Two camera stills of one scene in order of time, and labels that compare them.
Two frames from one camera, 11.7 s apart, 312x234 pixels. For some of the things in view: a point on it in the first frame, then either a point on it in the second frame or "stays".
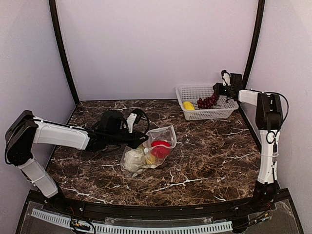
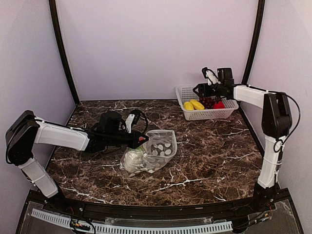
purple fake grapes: [208, 102] stays
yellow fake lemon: [187, 106] stays
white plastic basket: [223, 109] stays
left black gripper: [135, 141] stays
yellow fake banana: [151, 160] to [197, 105]
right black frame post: [259, 20] stays
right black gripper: [218, 88] to [202, 87]
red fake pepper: [160, 149] to [220, 105]
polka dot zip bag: [135, 160] stays
